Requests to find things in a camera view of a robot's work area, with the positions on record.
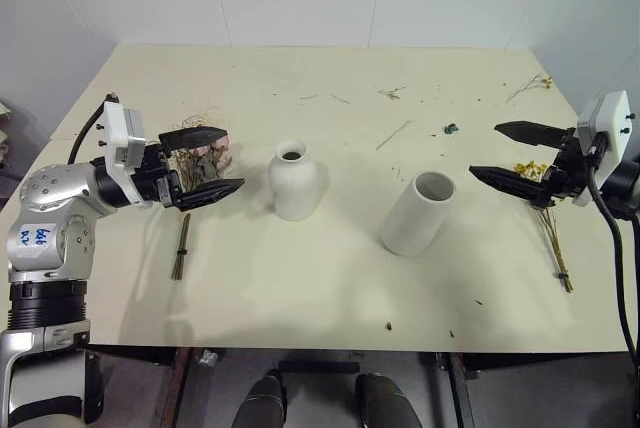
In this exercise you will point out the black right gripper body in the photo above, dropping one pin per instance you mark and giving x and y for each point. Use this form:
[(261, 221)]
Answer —
[(567, 173)]

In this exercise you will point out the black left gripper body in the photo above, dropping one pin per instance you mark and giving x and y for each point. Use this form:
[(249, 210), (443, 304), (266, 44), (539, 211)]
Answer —
[(155, 173)]

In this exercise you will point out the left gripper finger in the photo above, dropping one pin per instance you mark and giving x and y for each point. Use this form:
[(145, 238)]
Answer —
[(210, 193), (192, 137)]

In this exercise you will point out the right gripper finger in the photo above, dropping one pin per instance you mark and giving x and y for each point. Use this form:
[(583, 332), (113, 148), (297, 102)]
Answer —
[(510, 180), (532, 134)]

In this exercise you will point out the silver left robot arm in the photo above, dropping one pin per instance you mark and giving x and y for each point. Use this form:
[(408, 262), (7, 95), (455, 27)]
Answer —
[(50, 188)]

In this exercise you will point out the white bottle-shaped vase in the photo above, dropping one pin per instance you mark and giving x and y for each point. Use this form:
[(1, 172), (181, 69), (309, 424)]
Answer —
[(292, 188)]

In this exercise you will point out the white cylinder vase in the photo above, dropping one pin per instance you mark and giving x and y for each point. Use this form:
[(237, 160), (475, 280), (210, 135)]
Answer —
[(412, 223)]

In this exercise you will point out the yellow dried flower bunch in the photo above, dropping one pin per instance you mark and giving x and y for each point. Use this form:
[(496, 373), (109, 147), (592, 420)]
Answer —
[(531, 168)]

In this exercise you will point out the pink dried flower bunch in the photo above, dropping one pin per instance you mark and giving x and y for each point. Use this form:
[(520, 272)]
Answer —
[(220, 155)]

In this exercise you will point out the loose yellow flower sprig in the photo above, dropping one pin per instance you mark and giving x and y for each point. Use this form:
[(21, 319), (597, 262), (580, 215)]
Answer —
[(545, 82)]

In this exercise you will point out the small teal scrap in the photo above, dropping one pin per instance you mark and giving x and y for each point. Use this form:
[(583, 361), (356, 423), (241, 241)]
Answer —
[(451, 129)]

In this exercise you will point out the thin pale loose twig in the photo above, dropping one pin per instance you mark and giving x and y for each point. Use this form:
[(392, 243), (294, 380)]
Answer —
[(394, 135)]

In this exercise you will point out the small dried twig fragment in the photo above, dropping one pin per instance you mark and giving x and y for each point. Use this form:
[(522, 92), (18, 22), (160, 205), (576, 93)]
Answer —
[(392, 93)]

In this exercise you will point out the dark rounded shape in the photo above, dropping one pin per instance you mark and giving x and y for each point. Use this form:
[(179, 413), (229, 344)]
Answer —
[(387, 403), (260, 400)]

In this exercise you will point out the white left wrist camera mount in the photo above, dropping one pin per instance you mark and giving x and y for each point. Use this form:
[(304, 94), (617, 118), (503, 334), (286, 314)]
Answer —
[(117, 133)]

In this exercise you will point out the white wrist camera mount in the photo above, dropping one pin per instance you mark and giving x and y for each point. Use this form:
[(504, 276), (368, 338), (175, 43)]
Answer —
[(612, 118), (117, 133)]

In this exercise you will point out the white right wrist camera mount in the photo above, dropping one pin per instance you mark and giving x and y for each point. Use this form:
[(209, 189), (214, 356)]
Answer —
[(612, 118)]

